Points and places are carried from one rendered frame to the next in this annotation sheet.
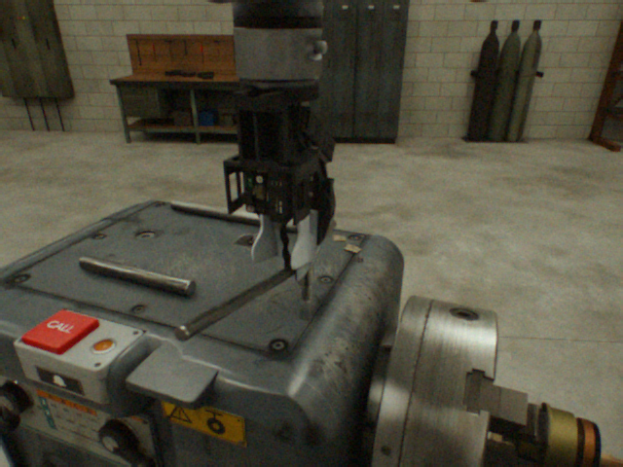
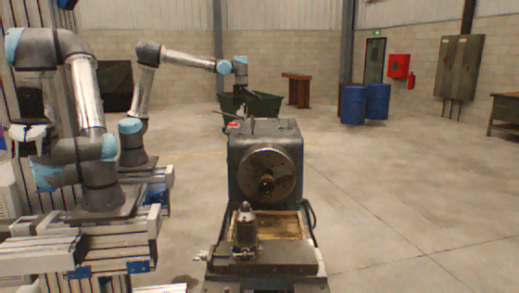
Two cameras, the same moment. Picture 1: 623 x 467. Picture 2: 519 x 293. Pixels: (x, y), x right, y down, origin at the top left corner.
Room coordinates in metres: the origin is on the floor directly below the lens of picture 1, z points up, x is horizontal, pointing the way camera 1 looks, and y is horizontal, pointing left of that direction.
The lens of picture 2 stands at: (-0.12, -1.77, 1.73)
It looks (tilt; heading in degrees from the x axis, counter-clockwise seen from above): 17 degrees down; 70
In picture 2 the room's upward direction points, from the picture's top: 1 degrees counter-clockwise
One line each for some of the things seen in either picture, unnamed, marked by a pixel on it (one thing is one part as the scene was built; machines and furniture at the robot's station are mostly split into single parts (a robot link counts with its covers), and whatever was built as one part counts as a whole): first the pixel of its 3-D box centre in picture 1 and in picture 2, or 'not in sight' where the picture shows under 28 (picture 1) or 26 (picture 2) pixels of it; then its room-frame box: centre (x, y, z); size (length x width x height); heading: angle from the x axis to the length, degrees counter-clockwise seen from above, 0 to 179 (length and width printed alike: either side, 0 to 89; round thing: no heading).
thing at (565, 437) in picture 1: (554, 440); (266, 184); (0.43, -0.33, 1.08); 0.09 x 0.09 x 0.09; 69
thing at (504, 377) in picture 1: (498, 377); (284, 177); (0.54, -0.30, 1.09); 0.12 x 0.11 x 0.05; 159
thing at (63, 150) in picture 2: not in sight; (53, 153); (-0.37, -0.75, 1.46); 0.11 x 0.08 x 0.11; 9
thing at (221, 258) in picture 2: not in sight; (261, 256); (0.26, -0.71, 0.95); 0.43 x 0.17 x 0.05; 159
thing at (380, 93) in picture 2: not in sight; (377, 101); (5.63, 5.14, 0.44); 0.59 x 0.59 x 0.88
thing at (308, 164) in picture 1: (278, 151); (240, 95); (0.41, 0.03, 1.49); 0.09 x 0.08 x 0.12; 159
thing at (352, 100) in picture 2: not in sight; (353, 105); (4.71, 4.90, 0.44); 0.59 x 0.59 x 0.88
